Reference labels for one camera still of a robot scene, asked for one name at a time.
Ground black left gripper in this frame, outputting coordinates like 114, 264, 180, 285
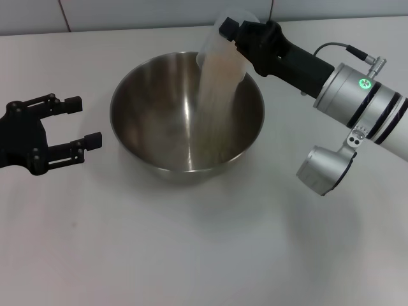
0, 93, 103, 176

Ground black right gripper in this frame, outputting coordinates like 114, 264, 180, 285
218, 17, 335, 98

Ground clear plastic measuring cup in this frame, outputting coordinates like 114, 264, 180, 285
196, 8, 261, 93

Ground white rice grains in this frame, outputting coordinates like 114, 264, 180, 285
191, 52, 246, 160

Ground stainless steel mixing bowl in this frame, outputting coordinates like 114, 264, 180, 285
110, 50, 266, 185

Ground right gripper cable with plugs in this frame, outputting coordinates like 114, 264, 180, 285
314, 43, 388, 77

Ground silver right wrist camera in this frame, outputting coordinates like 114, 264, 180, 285
295, 126, 367, 197

